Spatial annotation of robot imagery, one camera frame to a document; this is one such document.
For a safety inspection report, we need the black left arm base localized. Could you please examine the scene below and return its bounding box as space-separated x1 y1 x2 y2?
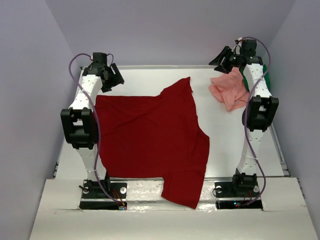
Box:
78 180 128 211

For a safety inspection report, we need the dark red t-shirt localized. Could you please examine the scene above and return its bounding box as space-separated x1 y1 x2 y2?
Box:
95 77 210 209

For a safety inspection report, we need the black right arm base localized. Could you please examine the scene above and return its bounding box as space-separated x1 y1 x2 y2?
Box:
212 173 263 210

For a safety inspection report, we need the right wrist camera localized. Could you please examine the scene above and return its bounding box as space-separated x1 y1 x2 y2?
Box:
232 38 257 56

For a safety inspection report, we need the green t-shirt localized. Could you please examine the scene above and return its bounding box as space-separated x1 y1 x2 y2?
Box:
240 64 271 92

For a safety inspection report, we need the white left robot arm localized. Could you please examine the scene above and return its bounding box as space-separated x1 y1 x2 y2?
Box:
60 52 125 198

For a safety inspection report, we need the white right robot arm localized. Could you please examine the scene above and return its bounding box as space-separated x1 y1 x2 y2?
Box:
209 36 279 198

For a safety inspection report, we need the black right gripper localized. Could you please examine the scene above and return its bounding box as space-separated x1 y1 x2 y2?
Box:
208 45 243 74

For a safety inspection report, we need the pink t-shirt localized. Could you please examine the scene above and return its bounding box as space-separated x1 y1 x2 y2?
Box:
208 67 249 112

